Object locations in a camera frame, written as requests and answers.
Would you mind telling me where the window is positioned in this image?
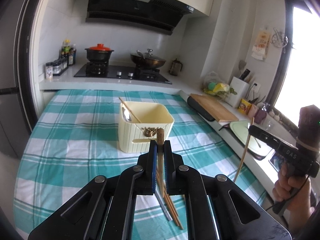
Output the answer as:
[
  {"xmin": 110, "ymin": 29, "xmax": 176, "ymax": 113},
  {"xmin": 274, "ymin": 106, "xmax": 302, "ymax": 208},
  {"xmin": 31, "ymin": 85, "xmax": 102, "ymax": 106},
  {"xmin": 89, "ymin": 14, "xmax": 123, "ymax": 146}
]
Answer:
[{"xmin": 265, "ymin": 0, "xmax": 320, "ymax": 123}]

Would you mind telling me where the hanging wall package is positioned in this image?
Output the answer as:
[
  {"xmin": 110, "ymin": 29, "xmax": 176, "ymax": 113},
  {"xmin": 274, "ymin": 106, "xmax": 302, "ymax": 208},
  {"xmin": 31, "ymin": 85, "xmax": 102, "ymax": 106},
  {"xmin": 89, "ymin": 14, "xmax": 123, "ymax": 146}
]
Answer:
[{"xmin": 251, "ymin": 27, "xmax": 272, "ymax": 61}]

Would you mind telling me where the wooden chopstick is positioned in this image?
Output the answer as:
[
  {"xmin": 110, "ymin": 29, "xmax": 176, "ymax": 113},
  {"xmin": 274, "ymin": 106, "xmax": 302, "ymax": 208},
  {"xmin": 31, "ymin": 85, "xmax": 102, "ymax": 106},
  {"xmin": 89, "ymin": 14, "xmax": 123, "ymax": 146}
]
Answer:
[
  {"xmin": 162, "ymin": 189, "xmax": 180, "ymax": 218},
  {"xmin": 162, "ymin": 190, "xmax": 177, "ymax": 222},
  {"xmin": 233, "ymin": 117, "xmax": 254, "ymax": 183},
  {"xmin": 119, "ymin": 97, "xmax": 142, "ymax": 123},
  {"xmin": 163, "ymin": 189, "xmax": 184, "ymax": 230}
]

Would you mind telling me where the person's right forearm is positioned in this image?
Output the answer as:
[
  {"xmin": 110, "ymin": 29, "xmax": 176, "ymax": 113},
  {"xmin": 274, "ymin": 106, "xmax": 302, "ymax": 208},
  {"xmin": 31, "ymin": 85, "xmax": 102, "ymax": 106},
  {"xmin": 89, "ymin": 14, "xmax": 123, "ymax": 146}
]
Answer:
[{"xmin": 285, "ymin": 180, "xmax": 317, "ymax": 234}]

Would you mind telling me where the black door frame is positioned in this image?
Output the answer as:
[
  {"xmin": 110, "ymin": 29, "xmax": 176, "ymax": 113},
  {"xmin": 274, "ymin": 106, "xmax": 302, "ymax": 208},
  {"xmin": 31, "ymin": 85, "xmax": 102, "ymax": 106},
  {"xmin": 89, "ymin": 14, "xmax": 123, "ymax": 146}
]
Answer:
[{"xmin": 15, "ymin": 0, "xmax": 54, "ymax": 133}]

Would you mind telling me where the black clay pot red lid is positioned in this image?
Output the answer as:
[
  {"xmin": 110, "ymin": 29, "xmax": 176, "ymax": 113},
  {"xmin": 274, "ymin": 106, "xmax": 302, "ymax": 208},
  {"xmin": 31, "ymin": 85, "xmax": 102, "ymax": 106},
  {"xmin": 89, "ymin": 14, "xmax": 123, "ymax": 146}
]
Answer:
[{"xmin": 84, "ymin": 44, "xmax": 115, "ymax": 62}]

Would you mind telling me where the glass jar with handle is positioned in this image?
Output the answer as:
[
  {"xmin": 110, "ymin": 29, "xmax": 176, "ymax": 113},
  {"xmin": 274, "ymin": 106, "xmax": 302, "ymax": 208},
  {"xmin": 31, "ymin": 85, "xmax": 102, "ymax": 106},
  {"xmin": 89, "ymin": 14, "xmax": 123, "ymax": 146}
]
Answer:
[{"xmin": 169, "ymin": 58, "xmax": 183, "ymax": 77}]

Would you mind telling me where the white knife block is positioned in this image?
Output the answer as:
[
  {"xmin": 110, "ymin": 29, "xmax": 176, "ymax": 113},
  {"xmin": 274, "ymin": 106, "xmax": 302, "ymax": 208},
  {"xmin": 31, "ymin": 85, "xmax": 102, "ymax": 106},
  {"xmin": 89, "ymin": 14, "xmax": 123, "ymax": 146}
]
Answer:
[{"xmin": 229, "ymin": 76, "xmax": 250, "ymax": 108}]

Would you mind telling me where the hanging wire trivet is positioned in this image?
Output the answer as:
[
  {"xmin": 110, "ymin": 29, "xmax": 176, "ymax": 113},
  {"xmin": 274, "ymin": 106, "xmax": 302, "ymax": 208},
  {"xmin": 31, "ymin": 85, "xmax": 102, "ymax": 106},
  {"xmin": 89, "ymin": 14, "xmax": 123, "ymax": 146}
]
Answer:
[{"xmin": 271, "ymin": 28, "xmax": 289, "ymax": 48}]

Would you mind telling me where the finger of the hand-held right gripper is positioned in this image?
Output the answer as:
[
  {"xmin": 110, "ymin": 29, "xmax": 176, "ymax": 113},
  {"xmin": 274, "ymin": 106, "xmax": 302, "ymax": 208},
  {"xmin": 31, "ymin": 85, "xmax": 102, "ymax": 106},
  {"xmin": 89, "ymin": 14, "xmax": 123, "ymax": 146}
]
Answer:
[{"xmin": 248, "ymin": 124, "xmax": 282, "ymax": 153}]

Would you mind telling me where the metal spoon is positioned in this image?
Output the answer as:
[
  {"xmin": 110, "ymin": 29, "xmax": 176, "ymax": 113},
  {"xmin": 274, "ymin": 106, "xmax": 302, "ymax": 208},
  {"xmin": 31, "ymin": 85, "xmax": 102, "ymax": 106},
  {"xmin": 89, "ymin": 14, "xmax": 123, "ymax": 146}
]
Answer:
[
  {"xmin": 121, "ymin": 106, "xmax": 133, "ymax": 122},
  {"xmin": 155, "ymin": 192, "xmax": 173, "ymax": 222}
]

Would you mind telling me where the person's right hand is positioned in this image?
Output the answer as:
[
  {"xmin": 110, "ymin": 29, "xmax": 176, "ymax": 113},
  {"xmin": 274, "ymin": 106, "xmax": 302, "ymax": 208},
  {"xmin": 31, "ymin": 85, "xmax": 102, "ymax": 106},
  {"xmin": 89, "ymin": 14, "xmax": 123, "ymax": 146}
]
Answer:
[{"xmin": 272, "ymin": 164, "xmax": 312, "ymax": 205}]

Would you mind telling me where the purple cup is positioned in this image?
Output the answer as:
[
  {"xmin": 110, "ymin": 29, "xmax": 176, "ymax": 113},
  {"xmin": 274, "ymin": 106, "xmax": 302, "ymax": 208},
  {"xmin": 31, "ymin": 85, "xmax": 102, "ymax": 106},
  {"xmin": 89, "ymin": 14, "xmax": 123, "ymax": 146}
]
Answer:
[{"xmin": 254, "ymin": 104, "xmax": 272, "ymax": 125}]

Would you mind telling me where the black gas cooktop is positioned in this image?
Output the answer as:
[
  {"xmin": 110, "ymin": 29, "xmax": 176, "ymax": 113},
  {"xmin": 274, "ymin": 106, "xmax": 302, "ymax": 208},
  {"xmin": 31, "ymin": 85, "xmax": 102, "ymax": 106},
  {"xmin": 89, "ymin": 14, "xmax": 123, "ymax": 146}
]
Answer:
[{"xmin": 73, "ymin": 63, "xmax": 173, "ymax": 85}]

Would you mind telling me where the yellow food packet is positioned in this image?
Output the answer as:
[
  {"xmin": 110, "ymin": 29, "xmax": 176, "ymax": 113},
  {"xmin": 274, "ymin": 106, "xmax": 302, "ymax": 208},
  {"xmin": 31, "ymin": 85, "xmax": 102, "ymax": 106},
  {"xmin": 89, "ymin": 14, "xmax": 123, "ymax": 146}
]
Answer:
[{"xmin": 239, "ymin": 98, "xmax": 253, "ymax": 115}]

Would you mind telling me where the green-label sauce bottle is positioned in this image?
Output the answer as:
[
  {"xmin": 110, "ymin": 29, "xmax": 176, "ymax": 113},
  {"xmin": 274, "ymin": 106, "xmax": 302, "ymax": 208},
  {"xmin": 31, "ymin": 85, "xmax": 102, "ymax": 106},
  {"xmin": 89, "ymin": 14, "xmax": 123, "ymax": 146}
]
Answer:
[{"xmin": 61, "ymin": 39, "xmax": 70, "ymax": 60}]

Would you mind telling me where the plastic bag of produce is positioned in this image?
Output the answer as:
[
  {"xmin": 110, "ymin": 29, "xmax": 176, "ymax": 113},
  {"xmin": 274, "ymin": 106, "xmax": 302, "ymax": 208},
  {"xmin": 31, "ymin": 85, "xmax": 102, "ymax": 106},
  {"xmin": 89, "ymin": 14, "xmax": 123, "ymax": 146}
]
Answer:
[{"xmin": 203, "ymin": 71, "xmax": 237, "ymax": 97}]

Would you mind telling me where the black cable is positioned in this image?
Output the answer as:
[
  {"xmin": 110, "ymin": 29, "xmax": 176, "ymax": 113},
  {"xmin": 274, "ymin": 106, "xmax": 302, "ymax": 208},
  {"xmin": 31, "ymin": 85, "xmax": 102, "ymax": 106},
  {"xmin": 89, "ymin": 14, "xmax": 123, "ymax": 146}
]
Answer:
[{"xmin": 265, "ymin": 176, "xmax": 309, "ymax": 212}]

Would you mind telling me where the dark sauce bottle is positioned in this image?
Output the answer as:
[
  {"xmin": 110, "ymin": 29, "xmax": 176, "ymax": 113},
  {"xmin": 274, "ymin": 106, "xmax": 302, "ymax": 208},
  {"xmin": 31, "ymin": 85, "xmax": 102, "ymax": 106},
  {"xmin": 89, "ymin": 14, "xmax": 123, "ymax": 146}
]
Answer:
[{"xmin": 68, "ymin": 44, "xmax": 77, "ymax": 67}]

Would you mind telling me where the light green cutting board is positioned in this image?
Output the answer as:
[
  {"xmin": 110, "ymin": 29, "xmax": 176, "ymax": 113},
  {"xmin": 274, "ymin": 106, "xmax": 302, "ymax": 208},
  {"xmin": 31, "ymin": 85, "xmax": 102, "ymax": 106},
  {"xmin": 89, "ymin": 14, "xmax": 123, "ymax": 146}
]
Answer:
[{"xmin": 229, "ymin": 120, "xmax": 273, "ymax": 160}]

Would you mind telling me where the wire fruit basket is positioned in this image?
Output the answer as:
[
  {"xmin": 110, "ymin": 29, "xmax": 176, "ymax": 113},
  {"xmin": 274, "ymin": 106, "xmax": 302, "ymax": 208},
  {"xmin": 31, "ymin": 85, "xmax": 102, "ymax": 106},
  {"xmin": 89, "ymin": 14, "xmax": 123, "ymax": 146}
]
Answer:
[{"xmin": 204, "ymin": 89, "xmax": 234, "ymax": 102}]

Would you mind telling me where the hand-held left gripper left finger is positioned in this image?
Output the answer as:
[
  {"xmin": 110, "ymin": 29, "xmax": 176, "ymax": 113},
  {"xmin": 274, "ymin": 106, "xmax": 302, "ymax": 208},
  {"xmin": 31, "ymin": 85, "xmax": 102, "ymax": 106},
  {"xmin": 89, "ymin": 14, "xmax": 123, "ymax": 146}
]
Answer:
[{"xmin": 27, "ymin": 140, "xmax": 158, "ymax": 240}]

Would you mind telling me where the grey refrigerator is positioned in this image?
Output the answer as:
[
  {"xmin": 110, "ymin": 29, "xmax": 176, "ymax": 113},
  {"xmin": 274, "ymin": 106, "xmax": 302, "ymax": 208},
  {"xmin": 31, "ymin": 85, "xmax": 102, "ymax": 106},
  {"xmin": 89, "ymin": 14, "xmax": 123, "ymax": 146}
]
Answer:
[{"xmin": 0, "ymin": 17, "xmax": 32, "ymax": 159}]

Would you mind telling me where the cream ribbed utensil basket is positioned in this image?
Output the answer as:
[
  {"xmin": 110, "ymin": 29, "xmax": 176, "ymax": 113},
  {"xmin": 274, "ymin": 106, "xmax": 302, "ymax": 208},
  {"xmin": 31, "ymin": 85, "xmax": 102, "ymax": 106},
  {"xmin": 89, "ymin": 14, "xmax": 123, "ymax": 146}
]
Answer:
[{"xmin": 117, "ymin": 101, "xmax": 175, "ymax": 154}]

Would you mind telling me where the teal checkered tablecloth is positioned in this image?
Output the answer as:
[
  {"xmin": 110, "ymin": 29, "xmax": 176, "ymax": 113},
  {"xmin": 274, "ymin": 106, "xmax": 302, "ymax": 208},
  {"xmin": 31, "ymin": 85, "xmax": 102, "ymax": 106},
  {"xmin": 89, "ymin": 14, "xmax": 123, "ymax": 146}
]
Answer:
[{"xmin": 14, "ymin": 89, "xmax": 268, "ymax": 240}]

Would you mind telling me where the black flat appliance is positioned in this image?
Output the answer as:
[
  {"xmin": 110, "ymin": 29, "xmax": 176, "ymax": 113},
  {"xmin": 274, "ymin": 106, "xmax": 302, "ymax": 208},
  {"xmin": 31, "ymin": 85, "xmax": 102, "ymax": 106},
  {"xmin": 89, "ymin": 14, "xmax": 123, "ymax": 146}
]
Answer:
[{"xmin": 187, "ymin": 96, "xmax": 216, "ymax": 122}]

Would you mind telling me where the brown wooden utensil handle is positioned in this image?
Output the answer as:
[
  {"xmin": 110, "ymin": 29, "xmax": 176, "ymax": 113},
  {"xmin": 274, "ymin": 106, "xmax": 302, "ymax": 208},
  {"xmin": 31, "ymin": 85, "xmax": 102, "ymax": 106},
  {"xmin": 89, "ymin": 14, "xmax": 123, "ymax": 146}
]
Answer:
[{"xmin": 155, "ymin": 128, "xmax": 165, "ymax": 198}]

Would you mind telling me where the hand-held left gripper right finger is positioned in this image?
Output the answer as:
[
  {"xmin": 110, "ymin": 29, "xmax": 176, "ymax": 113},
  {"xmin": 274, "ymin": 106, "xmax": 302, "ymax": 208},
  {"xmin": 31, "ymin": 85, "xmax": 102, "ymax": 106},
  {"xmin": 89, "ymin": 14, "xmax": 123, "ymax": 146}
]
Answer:
[{"xmin": 164, "ymin": 140, "xmax": 292, "ymax": 240}]

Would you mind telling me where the wok with glass lid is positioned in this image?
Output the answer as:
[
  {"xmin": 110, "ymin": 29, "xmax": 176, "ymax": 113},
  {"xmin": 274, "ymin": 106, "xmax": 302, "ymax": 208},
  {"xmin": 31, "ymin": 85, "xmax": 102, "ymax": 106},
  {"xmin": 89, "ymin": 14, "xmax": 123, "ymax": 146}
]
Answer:
[{"xmin": 130, "ymin": 49, "xmax": 167, "ymax": 70}]

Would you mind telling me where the white spice shaker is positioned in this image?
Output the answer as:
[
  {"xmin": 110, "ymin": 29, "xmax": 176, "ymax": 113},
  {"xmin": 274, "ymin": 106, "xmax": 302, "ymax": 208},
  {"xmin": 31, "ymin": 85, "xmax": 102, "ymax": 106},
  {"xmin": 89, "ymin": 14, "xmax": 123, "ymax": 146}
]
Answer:
[{"xmin": 45, "ymin": 62, "xmax": 54, "ymax": 80}]

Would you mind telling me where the black range hood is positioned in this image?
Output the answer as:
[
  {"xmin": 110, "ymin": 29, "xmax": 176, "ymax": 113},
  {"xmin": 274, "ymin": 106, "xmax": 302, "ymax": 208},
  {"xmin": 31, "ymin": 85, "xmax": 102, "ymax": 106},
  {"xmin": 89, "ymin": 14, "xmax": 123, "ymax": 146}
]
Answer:
[{"xmin": 85, "ymin": 0, "xmax": 195, "ymax": 36}]

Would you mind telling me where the wooden cutting board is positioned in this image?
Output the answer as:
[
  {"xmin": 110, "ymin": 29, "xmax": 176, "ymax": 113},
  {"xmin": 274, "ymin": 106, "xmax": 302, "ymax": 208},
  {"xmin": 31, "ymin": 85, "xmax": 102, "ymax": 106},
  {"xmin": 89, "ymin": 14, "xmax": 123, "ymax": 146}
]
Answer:
[{"xmin": 190, "ymin": 93, "xmax": 240, "ymax": 123}]

